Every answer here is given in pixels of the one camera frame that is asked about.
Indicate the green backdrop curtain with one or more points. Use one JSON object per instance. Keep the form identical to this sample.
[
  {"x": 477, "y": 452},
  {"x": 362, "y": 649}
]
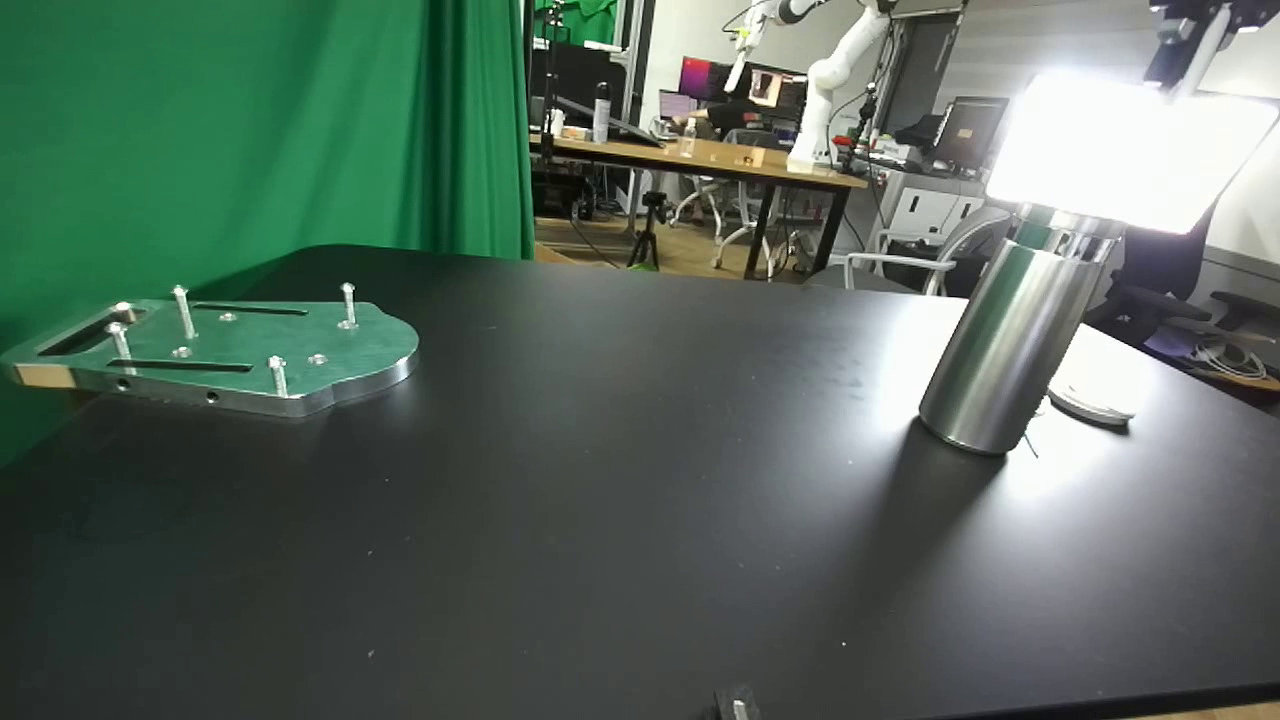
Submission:
[{"x": 264, "y": 132}]

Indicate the wooden desk with black legs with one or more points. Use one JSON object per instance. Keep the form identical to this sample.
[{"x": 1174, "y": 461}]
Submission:
[{"x": 721, "y": 156}]

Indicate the stainless steel flask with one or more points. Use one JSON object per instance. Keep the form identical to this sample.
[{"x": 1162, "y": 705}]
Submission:
[{"x": 1004, "y": 345}]

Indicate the small black tripod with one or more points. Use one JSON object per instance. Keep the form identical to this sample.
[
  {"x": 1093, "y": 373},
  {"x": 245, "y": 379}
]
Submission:
[{"x": 649, "y": 235}]

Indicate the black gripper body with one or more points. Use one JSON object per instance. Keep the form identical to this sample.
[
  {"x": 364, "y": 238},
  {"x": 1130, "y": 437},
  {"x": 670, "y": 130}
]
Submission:
[{"x": 1187, "y": 17}]

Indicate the open black laptop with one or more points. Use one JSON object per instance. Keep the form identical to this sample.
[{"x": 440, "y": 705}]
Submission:
[{"x": 970, "y": 130}]

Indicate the small drink bottle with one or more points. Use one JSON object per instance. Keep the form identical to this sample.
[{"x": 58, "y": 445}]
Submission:
[{"x": 602, "y": 121}]

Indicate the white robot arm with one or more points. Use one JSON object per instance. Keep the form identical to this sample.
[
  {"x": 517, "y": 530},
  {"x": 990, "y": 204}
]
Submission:
[{"x": 833, "y": 86}]

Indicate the black computer monitor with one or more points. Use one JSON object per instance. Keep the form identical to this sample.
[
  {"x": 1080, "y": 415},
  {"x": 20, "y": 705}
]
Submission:
[{"x": 576, "y": 81}]

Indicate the monitor with pink screen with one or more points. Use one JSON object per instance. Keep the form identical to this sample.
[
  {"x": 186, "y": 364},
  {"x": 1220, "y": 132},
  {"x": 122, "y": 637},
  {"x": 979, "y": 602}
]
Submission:
[{"x": 702, "y": 76}]

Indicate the bright studio light panel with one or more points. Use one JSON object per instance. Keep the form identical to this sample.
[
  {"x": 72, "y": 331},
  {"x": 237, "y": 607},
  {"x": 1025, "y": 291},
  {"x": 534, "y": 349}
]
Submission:
[{"x": 1135, "y": 147}]

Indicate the white drawer cabinet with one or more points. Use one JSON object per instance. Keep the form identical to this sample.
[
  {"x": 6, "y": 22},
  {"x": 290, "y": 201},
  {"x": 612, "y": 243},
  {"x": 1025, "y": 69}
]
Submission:
[{"x": 935, "y": 215}]

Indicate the grey office chair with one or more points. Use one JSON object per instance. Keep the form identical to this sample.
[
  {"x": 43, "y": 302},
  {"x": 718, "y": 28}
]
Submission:
[{"x": 921, "y": 261}]

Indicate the silver bolt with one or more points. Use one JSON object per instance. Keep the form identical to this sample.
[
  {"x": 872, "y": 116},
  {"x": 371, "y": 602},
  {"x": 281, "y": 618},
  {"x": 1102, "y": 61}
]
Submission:
[
  {"x": 122, "y": 341},
  {"x": 349, "y": 306},
  {"x": 186, "y": 315},
  {"x": 278, "y": 379}
]

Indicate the aluminium mounting plate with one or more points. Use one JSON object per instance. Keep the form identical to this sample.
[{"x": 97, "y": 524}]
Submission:
[{"x": 241, "y": 355}]

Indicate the silver table edge screw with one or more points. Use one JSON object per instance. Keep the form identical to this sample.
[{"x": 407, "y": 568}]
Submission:
[{"x": 738, "y": 705}]

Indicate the white round flask lid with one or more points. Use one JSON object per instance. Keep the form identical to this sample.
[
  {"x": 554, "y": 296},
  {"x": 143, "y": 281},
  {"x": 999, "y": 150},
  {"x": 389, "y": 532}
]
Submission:
[{"x": 1089, "y": 411}]

